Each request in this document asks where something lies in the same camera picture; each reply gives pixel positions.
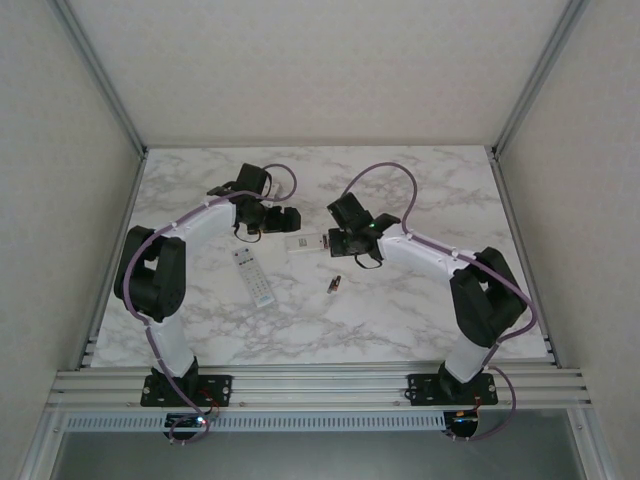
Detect short white display remote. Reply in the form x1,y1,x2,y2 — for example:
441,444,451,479
285,233,325,255

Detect long white TV remote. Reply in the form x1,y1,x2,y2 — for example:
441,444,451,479
230,245,276,309

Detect small lit circuit board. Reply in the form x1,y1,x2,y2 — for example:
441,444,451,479
164,412,210,430
447,409,481,436

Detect aluminium side rail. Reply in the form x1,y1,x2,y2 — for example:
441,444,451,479
74,147,149,371
487,147,559,369

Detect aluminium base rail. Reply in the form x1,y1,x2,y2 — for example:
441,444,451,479
47,365,594,414

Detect slotted grey cable duct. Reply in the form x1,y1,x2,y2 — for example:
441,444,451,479
64,412,449,434

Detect aluminium frame post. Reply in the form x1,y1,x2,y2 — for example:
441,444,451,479
49,0,149,159
489,0,591,161

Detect aluminium frame strut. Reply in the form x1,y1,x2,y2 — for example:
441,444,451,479
567,407,609,480
19,409,66,480

